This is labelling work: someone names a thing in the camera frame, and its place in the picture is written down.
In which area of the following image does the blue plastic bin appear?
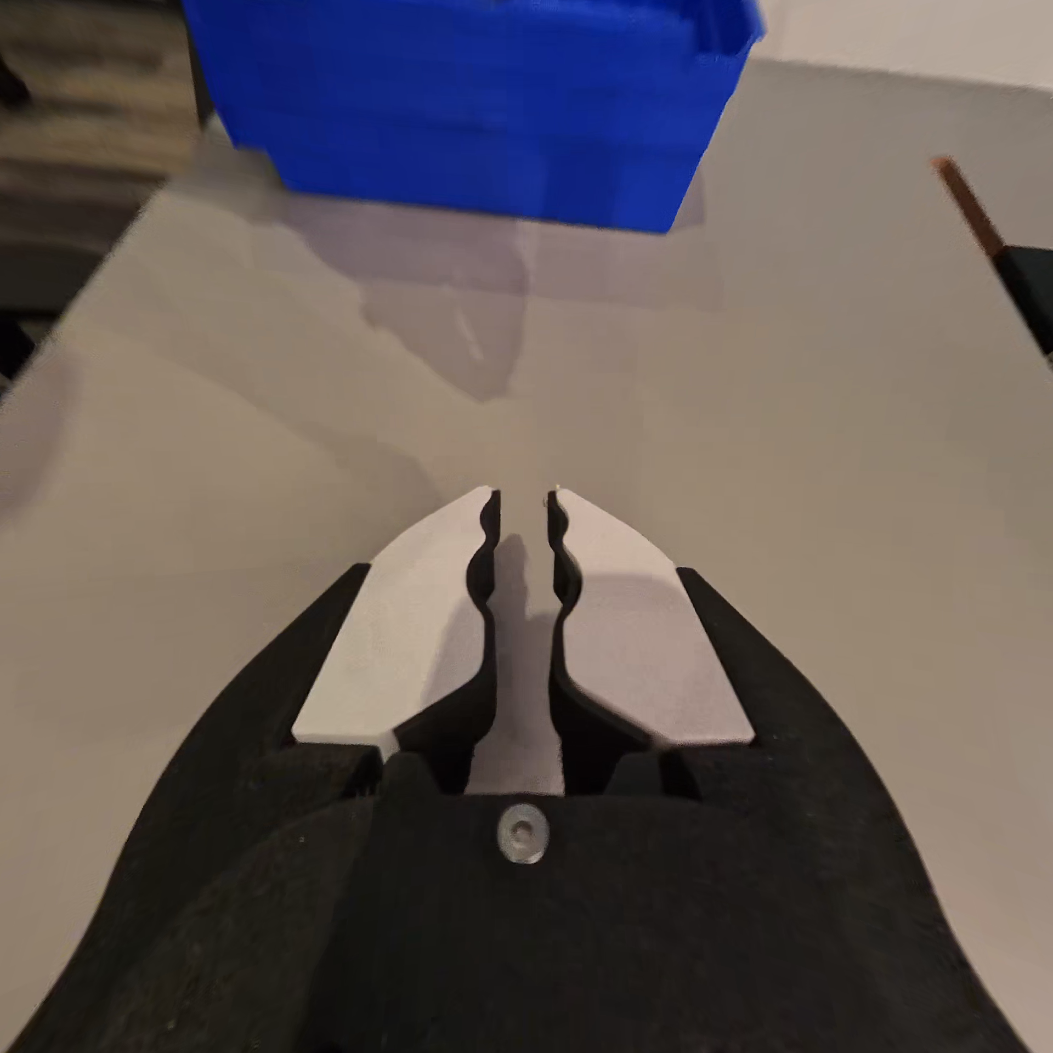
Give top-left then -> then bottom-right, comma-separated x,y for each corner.
181,0 -> 766,235

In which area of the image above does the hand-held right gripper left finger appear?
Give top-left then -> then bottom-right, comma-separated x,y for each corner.
292,485 -> 503,795

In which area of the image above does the black table inlay panel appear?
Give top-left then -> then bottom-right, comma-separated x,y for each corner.
991,245 -> 1053,363

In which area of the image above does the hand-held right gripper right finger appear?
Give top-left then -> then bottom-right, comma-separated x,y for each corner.
545,485 -> 756,797

